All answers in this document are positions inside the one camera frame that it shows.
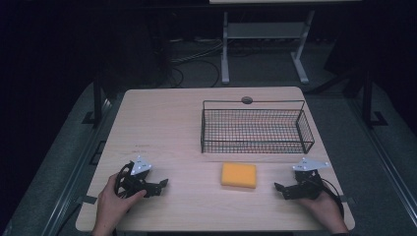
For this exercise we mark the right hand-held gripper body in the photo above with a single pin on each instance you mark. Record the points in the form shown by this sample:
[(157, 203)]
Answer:
[(306, 182)]

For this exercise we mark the black metal post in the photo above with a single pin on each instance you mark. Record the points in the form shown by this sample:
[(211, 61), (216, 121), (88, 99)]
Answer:
[(97, 101), (369, 101)]

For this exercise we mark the person's left hand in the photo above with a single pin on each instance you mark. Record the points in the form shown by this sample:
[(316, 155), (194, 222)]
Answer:
[(113, 205)]

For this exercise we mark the white metal stand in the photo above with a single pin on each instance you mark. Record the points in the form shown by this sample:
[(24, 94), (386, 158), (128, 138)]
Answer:
[(265, 42)]

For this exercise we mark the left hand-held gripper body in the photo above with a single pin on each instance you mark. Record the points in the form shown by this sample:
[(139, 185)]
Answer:
[(132, 181)]

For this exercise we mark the yellow sponge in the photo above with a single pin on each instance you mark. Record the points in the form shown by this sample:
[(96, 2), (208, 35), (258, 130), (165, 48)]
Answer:
[(238, 174)]

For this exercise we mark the grey round table grommet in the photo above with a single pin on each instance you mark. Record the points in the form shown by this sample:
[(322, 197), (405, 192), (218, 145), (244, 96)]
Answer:
[(246, 100)]

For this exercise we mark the person's right hand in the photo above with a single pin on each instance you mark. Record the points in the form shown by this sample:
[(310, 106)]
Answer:
[(324, 211)]

